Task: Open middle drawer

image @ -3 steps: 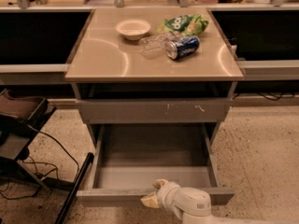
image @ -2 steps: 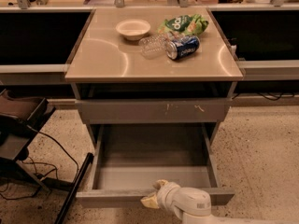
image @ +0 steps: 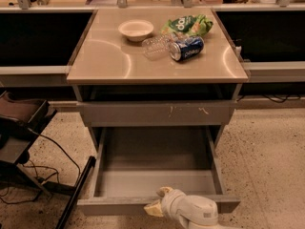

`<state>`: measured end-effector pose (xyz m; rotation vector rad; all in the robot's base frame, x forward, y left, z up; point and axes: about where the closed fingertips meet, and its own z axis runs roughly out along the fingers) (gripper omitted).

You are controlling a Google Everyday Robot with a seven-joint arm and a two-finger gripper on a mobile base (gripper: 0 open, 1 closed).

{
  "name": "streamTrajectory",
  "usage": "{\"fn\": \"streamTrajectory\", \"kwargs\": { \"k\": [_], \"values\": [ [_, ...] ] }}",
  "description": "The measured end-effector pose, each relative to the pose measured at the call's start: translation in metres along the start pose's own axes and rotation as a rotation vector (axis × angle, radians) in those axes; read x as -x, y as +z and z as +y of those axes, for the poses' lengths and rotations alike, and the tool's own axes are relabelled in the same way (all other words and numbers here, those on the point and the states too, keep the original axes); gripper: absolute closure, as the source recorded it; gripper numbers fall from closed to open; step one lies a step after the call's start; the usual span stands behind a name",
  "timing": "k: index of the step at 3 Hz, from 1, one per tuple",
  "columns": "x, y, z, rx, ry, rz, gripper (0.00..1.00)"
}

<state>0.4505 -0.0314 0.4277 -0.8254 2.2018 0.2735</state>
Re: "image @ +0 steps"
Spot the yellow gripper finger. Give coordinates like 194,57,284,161
156,186,173,197
144,199,163,218

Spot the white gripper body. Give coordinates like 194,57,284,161
161,189,186,220

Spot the grey drawer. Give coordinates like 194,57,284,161
77,100,236,127
78,127,240,216

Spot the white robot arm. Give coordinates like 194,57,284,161
144,187,240,229

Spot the grey top drawer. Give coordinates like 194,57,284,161
77,100,236,127

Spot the grey drawer cabinet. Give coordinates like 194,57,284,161
67,7,248,142

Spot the clear plastic bottle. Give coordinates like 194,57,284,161
142,32,185,60

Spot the blue soda can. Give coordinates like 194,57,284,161
170,36,204,62

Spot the black cart with tray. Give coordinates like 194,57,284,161
0,92,96,229

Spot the white bowl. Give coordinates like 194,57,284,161
118,19,154,42

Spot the green chip bag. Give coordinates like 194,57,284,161
160,14,214,36

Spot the black cable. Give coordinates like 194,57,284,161
0,124,83,206

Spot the grey right counter frame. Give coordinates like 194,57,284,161
213,4,305,83

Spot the grey counter frame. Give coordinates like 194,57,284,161
213,4,305,83
0,8,95,86

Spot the grey left counter frame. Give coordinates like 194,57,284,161
0,8,95,86

